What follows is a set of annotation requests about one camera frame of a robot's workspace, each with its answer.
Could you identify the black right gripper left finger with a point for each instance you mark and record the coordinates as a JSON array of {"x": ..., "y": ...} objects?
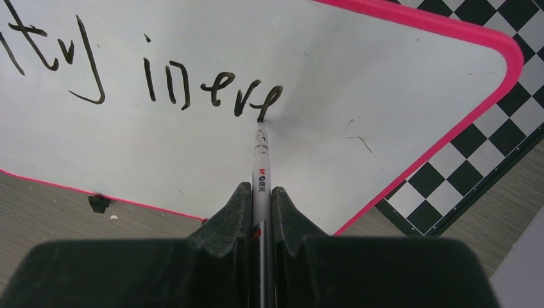
[{"x": 209, "y": 268}]

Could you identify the white board with pink frame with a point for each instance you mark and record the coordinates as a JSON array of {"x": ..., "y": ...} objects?
[{"x": 156, "y": 102}]

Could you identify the white marker pen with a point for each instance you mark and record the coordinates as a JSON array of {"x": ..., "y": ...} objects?
[{"x": 262, "y": 286}]

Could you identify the black and white checkerboard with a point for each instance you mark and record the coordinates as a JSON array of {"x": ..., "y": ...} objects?
[{"x": 428, "y": 201}]

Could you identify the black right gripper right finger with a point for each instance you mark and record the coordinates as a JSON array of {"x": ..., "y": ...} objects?
[{"x": 315, "y": 269}]

